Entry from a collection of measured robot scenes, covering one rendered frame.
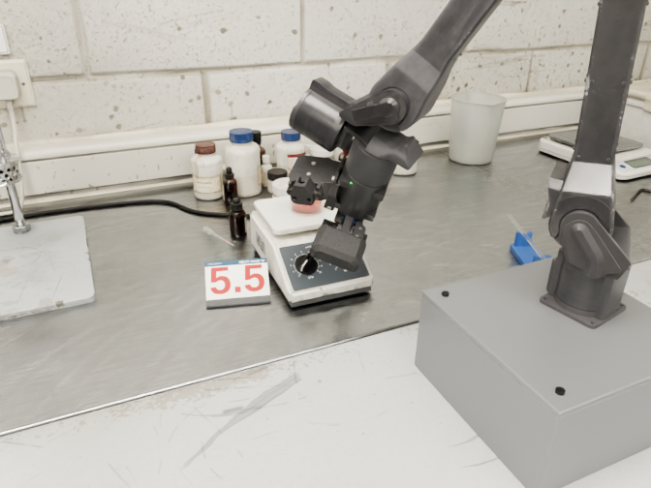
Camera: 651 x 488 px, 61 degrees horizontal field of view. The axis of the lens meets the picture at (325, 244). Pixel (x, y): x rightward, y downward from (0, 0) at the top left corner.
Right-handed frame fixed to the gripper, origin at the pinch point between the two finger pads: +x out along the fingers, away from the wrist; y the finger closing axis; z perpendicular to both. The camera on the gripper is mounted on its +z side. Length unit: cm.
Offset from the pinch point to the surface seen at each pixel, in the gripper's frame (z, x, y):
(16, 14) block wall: 68, 9, -26
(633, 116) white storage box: -61, 23, -87
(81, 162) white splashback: 53, 30, -15
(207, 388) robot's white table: 8.2, 3.6, 26.0
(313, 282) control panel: 1.4, 6.7, 5.7
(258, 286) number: 8.7, 11.0, 7.1
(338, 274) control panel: -1.6, 6.8, 3.0
